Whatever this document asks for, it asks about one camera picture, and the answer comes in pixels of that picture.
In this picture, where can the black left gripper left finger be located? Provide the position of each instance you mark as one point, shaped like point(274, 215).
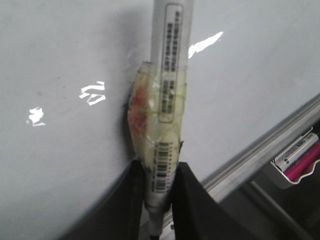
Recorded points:
point(117, 215)

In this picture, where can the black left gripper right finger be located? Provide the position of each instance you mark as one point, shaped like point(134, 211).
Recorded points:
point(196, 216)

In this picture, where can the white black whiteboard marker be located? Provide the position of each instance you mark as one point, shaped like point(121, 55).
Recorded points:
point(157, 103)

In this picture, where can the white whiteboard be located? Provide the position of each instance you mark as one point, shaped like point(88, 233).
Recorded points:
point(66, 72)

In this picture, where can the white marker in tray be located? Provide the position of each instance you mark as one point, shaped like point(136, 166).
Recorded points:
point(295, 152)

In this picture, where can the pink marker in tray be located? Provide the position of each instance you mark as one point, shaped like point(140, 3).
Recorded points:
point(301, 164)

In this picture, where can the grey aluminium whiteboard frame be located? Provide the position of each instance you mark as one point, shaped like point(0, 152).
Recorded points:
point(250, 162)

